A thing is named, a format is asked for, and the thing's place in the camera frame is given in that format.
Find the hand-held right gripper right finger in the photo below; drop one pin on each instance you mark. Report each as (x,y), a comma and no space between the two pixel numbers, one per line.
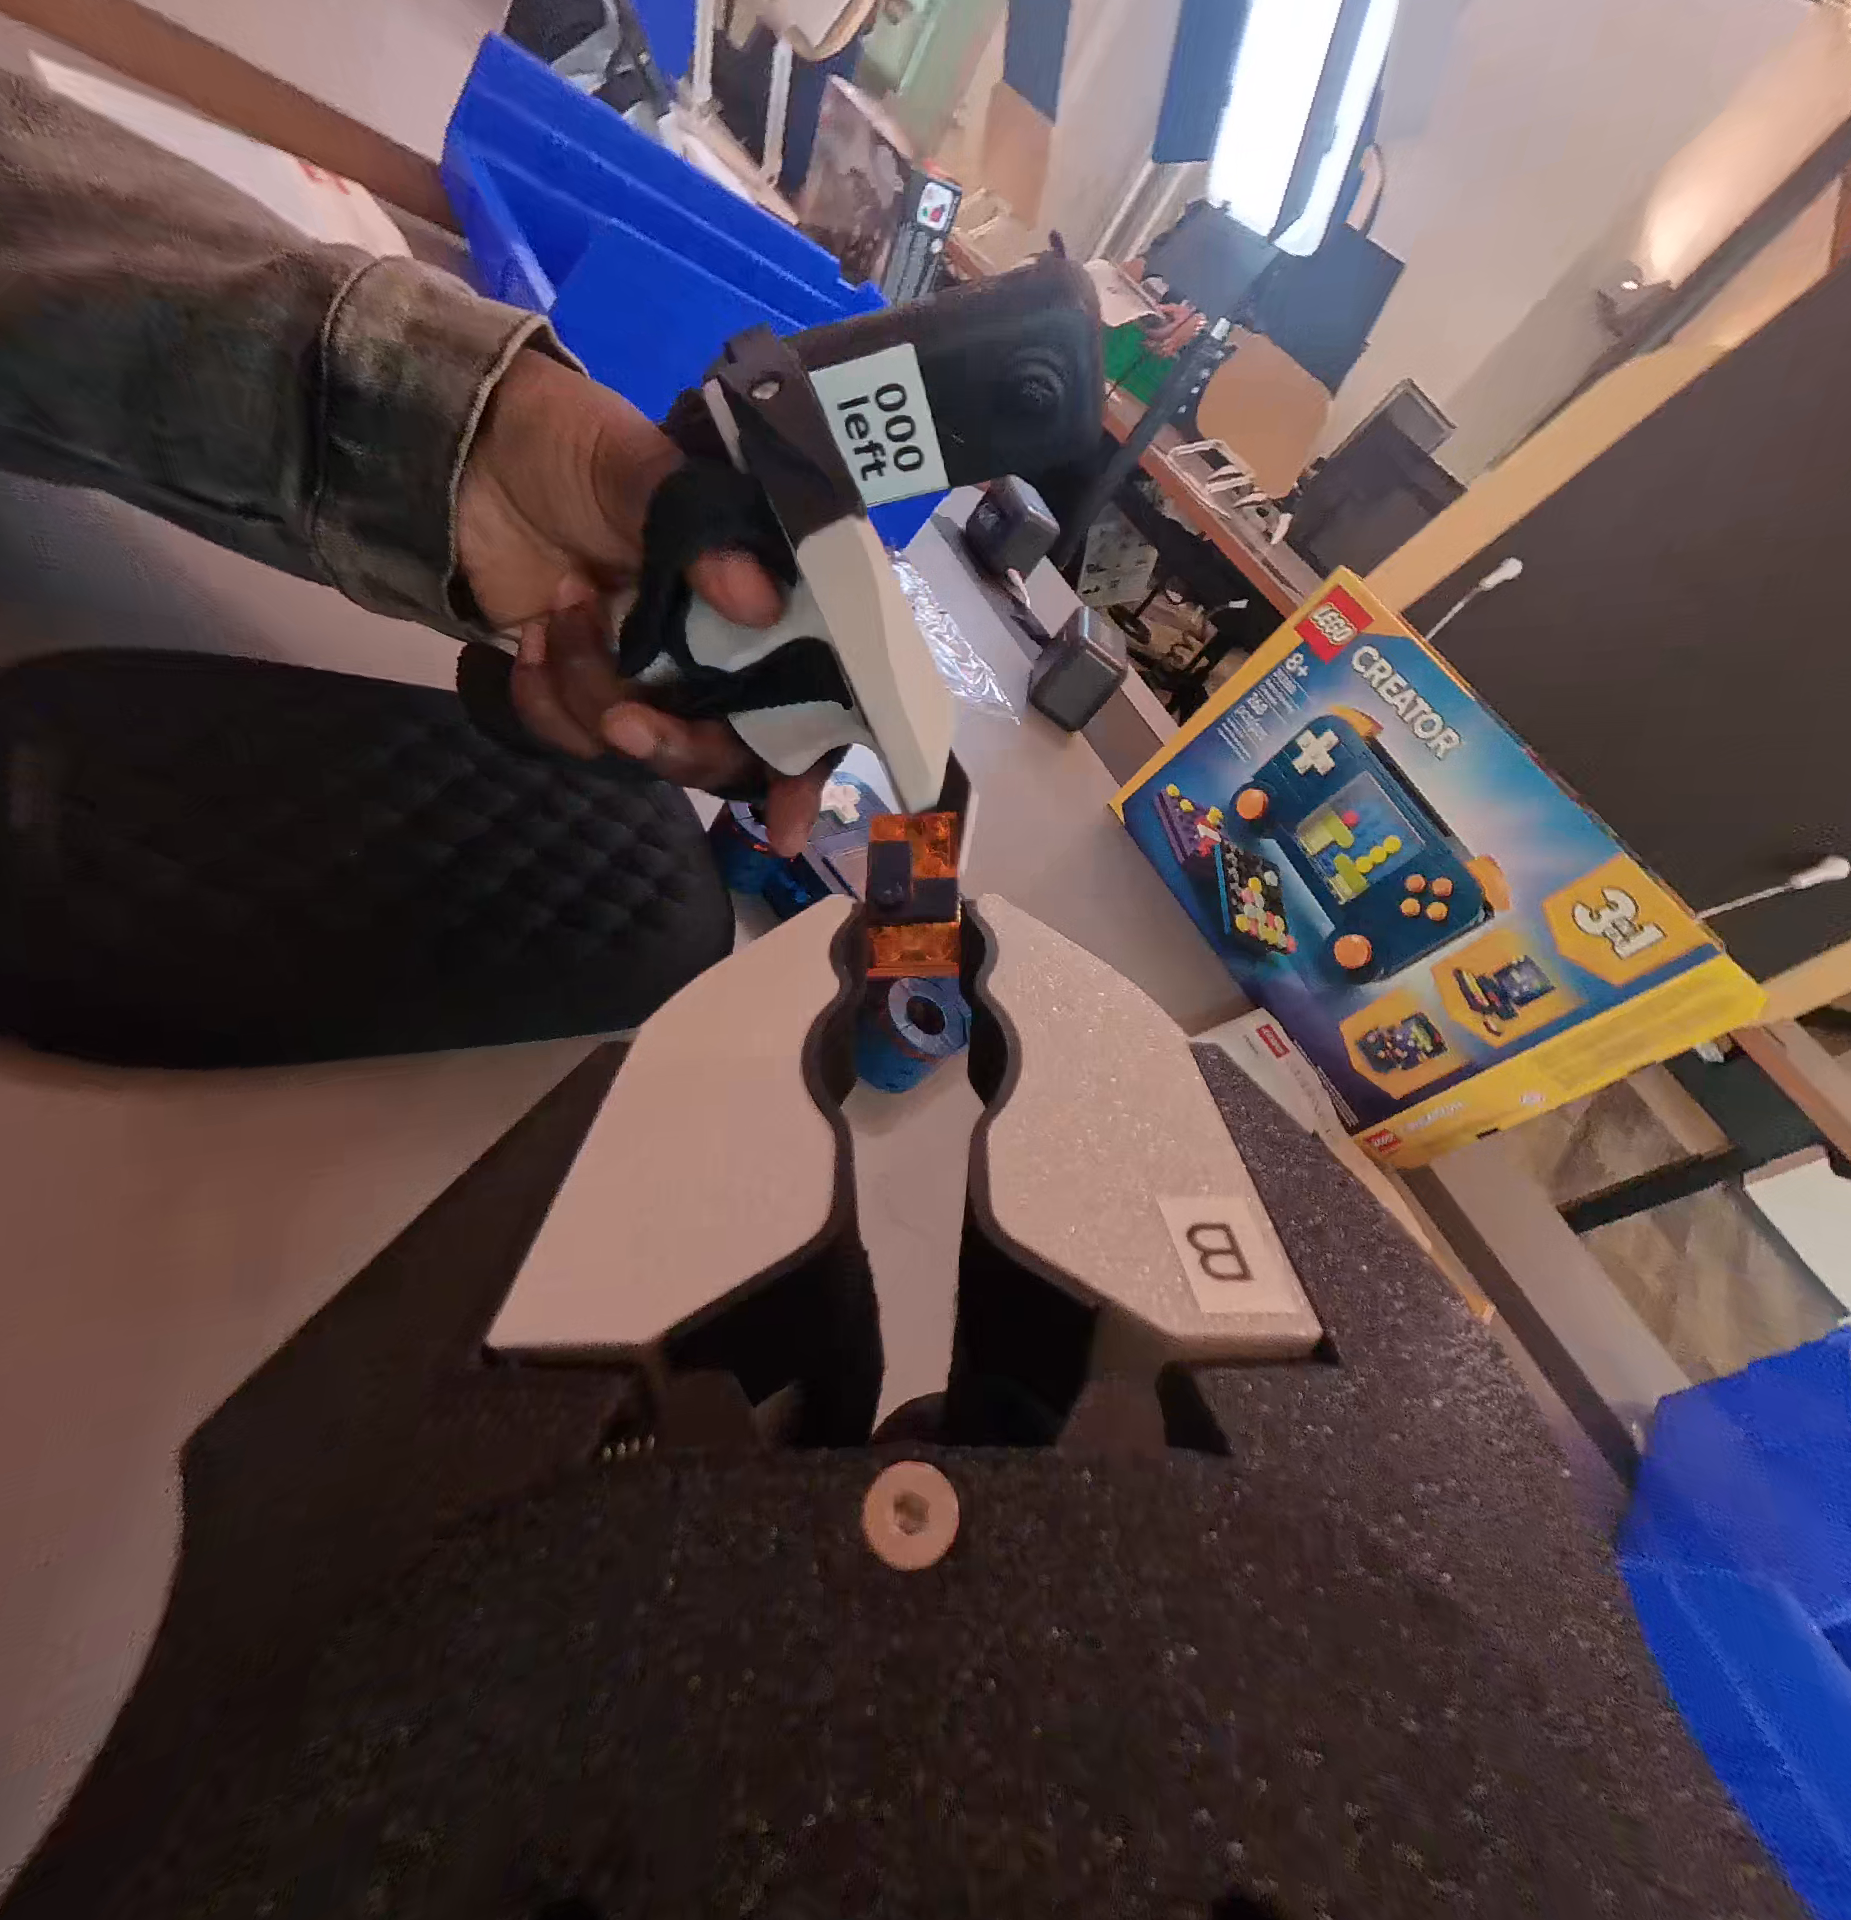
(1122,1154)

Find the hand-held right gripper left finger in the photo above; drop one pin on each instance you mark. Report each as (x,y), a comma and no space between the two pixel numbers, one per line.
(701,1169)

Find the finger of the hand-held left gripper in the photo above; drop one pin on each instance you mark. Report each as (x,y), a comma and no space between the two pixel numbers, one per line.
(881,661)

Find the orange brick assembly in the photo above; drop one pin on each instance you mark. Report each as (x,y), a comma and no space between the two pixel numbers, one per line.
(915,901)

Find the dark blue brick console model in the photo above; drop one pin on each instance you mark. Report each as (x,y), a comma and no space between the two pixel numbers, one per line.
(761,876)

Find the person's left forearm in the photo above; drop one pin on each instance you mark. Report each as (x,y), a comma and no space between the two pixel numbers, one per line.
(191,346)

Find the person's left hand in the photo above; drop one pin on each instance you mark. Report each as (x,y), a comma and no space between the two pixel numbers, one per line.
(552,509)

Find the empty clear plastic bag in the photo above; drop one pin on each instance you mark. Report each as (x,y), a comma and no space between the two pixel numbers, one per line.
(956,645)

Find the white instruction booklet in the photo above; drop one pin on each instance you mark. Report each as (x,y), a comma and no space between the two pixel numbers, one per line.
(1272,1067)

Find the black light stand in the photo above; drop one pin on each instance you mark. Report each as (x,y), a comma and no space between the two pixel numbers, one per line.
(1165,405)

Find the dark grey cube device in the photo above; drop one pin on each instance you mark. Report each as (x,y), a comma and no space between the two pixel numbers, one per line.
(1013,525)
(1085,668)

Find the dark toy set box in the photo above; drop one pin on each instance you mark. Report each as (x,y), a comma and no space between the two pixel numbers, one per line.
(866,182)

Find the long wooden desk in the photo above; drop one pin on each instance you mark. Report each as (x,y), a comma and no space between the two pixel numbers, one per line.
(1211,509)

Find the blue plastic bin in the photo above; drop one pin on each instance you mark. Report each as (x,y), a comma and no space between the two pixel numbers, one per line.
(642,255)
(1767,1575)

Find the studio light panel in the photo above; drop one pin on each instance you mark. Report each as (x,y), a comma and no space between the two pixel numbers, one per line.
(1300,106)

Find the colourful toy brick set box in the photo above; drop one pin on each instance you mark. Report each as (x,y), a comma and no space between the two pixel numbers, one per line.
(1436,885)

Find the black quilted cushion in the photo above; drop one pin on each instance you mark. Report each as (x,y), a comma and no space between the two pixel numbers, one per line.
(297,855)

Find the white cotton swab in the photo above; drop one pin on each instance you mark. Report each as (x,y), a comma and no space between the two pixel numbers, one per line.
(1495,574)
(1826,870)

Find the black partition panel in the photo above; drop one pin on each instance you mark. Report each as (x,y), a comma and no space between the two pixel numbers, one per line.
(1691,599)

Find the white paper sheet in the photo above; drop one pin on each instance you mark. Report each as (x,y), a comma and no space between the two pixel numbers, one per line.
(221,151)

